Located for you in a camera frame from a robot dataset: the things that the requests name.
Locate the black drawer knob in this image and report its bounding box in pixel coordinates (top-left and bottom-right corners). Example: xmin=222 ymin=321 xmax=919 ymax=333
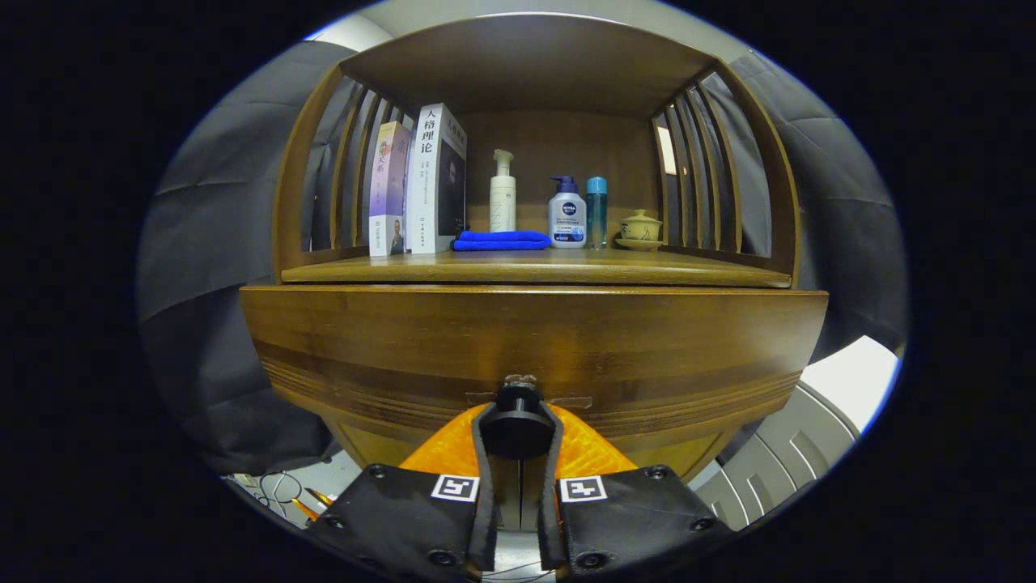
xmin=482 ymin=374 xmax=558 ymax=461

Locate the wooden drawer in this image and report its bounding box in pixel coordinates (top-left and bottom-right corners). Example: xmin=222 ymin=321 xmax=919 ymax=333
xmin=240 ymin=285 xmax=830 ymax=442

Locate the white pump bottle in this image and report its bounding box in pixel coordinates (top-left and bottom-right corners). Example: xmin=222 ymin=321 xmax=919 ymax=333
xmin=489 ymin=149 xmax=517 ymax=234

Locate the blue folded cloth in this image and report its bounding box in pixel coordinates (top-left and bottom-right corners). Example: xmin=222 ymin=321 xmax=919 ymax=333
xmin=452 ymin=231 xmax=552 ymax=252

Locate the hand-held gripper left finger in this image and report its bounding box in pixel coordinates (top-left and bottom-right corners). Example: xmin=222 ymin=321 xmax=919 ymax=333
xmin=304 ymin=402 xmax=499 ymax=580

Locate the wooden cabinet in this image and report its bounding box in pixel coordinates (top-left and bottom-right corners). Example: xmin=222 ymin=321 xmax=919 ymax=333
xmin=271 ymin=12 xmax=802 ymax=535

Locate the beige lidded teacup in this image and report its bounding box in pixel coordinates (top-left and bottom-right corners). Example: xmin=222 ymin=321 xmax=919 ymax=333
xmin=614 ymin=209 xmax=664 ymax=252

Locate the purple book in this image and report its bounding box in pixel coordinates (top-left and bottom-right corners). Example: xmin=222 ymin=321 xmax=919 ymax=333
xmin=368 ymin=121 xmax=414 ymax=258

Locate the teal slim bottle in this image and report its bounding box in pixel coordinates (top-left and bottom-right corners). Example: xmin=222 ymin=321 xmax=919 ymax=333
xmin=586 ymin=177 xmax=609 ymax=250

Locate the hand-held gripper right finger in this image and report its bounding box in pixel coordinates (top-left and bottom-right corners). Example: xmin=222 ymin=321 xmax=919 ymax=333
xmin=538 ymin=402 xmax=733 ymax=580

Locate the white grey plastic box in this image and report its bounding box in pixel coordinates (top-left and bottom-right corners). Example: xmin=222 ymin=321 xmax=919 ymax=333
xmin=692 ymin=334 xmax=901 ymax=531

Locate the white book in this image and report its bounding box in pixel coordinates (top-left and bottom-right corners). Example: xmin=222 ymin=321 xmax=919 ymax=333
xmin=405 ymin=103 xmax=469 ymax=255

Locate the white blue-capped lotion bottle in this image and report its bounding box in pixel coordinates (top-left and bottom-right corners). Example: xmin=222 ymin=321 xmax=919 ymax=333
xmin=547 ymin=176 xmax=588 ymax=249

